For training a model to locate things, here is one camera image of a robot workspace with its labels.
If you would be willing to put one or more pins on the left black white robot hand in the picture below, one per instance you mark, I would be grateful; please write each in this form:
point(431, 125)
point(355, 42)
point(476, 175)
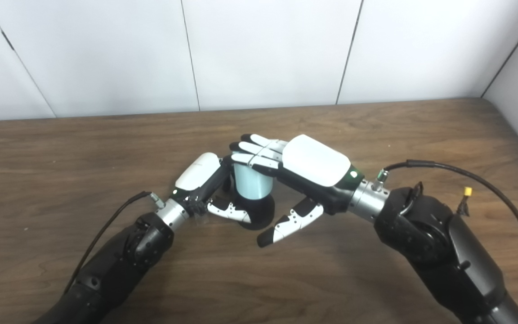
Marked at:
point(196, 175)

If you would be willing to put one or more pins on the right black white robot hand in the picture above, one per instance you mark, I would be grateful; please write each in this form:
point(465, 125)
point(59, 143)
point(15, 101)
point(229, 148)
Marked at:
point(317, 166)

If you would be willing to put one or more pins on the black flared nozzle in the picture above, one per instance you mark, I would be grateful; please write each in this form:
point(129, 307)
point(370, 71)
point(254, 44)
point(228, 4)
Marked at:
point(259, 211)

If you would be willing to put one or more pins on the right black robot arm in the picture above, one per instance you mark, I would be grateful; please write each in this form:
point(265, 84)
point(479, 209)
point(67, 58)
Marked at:
point(434, 243)

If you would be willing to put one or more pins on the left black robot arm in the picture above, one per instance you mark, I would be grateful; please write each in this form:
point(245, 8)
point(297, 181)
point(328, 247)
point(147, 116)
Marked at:
point(115, 265)

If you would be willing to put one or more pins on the yellow connector cap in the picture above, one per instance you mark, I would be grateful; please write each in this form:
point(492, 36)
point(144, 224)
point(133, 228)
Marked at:
point(467, 191)

